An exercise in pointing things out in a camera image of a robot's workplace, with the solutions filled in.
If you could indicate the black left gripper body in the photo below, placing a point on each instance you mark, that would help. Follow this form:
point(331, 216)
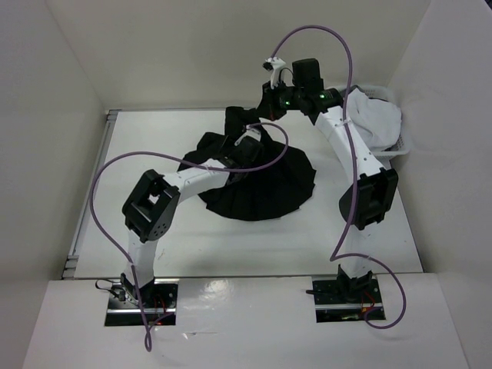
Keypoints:
point(228, 147)

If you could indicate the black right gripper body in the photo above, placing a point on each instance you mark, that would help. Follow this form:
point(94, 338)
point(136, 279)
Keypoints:
point(280, 99)

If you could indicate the black skirt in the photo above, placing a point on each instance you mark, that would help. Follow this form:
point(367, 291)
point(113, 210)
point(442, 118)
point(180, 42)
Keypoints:
point(261, 195)

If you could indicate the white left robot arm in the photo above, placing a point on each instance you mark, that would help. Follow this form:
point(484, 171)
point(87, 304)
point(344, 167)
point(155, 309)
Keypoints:
point(151, 206)

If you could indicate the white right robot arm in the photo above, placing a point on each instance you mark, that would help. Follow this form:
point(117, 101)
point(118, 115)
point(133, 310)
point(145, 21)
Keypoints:
point(372, 187)

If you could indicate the white skirt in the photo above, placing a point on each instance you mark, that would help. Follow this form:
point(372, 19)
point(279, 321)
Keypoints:
point(377, 121)

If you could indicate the white plastic basket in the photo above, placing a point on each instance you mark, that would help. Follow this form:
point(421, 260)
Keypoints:
point(402, 146)

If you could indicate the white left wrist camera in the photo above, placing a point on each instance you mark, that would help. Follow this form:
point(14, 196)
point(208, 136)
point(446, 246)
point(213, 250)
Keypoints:
point(249, 132)

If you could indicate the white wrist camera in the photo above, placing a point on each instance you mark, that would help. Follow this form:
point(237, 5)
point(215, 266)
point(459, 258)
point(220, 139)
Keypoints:
point(275, 66)
point(249, 132)

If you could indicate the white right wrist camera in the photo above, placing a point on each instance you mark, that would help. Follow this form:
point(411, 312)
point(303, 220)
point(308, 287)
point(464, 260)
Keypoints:
point(275, 66)

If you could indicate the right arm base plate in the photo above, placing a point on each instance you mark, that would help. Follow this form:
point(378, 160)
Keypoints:
point(331, 304)

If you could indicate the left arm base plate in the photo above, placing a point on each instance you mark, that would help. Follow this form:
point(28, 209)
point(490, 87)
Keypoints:
point(159, 306)

